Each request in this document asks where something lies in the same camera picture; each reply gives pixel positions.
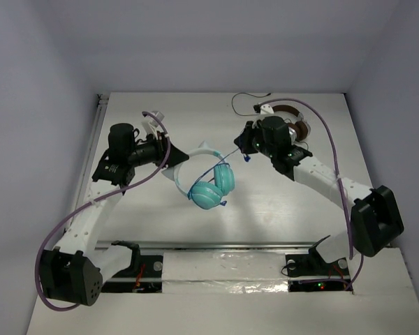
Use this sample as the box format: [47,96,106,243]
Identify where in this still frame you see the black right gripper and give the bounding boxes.
[237,121,277,159]

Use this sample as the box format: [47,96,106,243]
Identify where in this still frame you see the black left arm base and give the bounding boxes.
[101,241,163,293]

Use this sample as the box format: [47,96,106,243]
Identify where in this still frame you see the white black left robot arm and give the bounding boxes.
[34,123,189,311]

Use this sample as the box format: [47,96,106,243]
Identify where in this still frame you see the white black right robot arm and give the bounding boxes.
[234,116,404,274]

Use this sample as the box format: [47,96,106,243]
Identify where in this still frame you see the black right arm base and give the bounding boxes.
[281,235,353,292]

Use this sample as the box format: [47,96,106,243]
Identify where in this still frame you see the brown silver headphones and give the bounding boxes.
[272,105,311,142]

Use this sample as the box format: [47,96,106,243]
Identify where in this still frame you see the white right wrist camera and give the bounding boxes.
[253,104,274,117]

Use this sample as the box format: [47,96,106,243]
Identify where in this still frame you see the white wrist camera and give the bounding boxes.
[141,111,164,137]
[253,104,274,117]

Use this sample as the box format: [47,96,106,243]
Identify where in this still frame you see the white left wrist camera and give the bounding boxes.
[141,111,164,137]

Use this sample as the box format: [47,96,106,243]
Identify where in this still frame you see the black thin audio cable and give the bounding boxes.
[230,91,272,115]

